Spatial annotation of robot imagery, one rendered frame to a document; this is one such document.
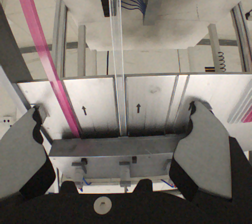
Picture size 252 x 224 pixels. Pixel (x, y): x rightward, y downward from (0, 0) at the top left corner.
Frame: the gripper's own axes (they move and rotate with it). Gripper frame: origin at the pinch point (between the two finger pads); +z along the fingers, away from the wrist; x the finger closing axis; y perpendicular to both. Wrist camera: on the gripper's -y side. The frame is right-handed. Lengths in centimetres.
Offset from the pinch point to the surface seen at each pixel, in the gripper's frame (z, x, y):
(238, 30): 47, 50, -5
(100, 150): 10.7, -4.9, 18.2
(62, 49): 41.3, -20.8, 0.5
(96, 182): 11.4, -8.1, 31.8
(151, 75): 11.9, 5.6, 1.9
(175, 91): 12.5, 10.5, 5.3
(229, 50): 197, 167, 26
